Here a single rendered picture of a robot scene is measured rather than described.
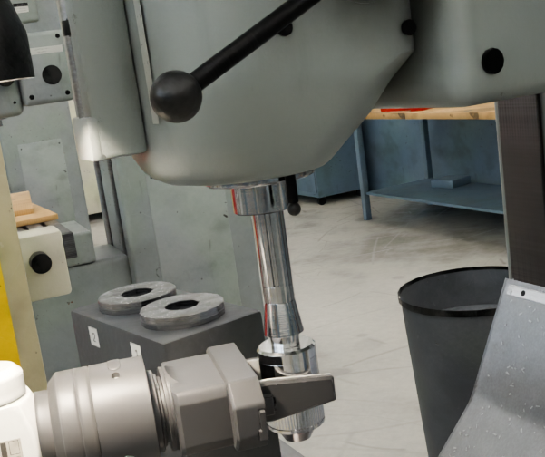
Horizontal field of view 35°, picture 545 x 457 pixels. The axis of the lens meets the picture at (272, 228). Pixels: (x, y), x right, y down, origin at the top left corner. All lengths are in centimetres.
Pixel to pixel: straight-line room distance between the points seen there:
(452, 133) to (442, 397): 481
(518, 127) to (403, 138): 689
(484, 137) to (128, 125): 644
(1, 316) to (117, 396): 176
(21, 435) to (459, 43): 41
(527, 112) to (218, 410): 48
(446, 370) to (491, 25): 204
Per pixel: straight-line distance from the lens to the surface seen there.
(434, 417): 272
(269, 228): 66
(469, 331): 253
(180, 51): 55
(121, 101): 60
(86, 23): 60
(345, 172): 811
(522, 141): 96
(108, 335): 96
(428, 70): 63
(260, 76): 55
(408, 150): 782
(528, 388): 98
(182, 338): 86
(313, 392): 67
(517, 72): 64
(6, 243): 237
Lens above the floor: 139
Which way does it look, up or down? 11 degrees down
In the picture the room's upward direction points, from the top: 8 degrees counter-clockwise
